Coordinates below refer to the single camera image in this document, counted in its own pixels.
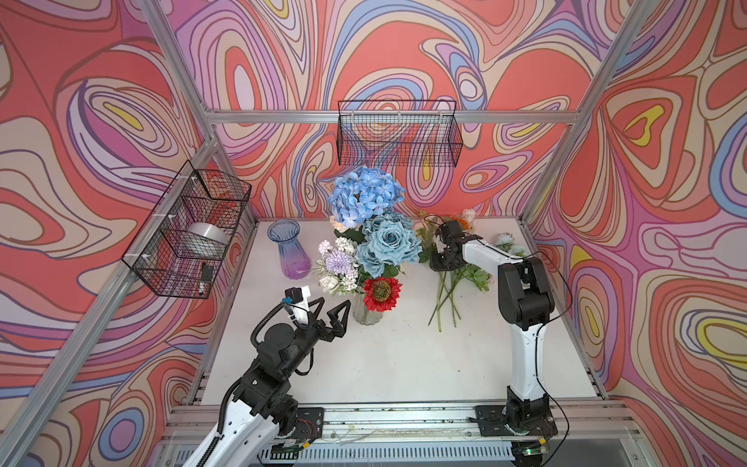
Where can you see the small black device in basket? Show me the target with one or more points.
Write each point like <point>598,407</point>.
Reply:
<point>206,279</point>

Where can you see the white purple mixed bouquet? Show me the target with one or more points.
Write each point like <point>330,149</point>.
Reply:
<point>338,267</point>

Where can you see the clear ribbed glass vase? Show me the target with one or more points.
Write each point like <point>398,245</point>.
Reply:
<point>361,313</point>

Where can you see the white tape roll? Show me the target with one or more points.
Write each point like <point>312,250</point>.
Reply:
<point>209,231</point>

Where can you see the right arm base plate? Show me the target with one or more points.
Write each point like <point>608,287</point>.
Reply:
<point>504,421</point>

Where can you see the black wire basket left wall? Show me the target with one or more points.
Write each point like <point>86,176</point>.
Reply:
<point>168,263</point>

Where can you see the red flower stem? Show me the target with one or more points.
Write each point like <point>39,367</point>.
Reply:
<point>382,294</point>

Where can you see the blue purple glass vase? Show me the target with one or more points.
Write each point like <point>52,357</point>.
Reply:
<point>294,261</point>

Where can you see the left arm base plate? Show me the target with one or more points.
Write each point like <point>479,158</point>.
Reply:
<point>302,425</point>

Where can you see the orange flower stem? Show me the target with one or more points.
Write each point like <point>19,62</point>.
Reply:
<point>466,220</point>

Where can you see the teal rose flower stem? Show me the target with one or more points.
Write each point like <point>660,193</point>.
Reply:
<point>390,240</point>

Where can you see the black wire basket back wall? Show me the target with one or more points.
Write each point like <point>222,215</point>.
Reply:
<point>389,133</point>

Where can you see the black wire basket wall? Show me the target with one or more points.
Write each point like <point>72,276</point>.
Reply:
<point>389,133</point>
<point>168,263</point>

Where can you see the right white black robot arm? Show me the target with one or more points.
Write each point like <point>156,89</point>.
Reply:
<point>526,303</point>

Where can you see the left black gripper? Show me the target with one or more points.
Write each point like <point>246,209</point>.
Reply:
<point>322,334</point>

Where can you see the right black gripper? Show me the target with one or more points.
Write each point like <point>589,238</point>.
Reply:
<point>436,266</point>

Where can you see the white green flower bunch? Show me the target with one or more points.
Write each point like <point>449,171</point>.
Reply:
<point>426,229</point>

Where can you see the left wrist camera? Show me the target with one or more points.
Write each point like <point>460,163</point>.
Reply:
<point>296,303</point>

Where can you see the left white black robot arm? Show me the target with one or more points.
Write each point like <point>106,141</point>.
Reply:
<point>258,411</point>

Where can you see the pale teal flower stem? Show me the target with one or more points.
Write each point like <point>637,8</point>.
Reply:
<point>507,243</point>

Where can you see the blue hydrangea flower stem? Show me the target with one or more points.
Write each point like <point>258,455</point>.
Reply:
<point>363,194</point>

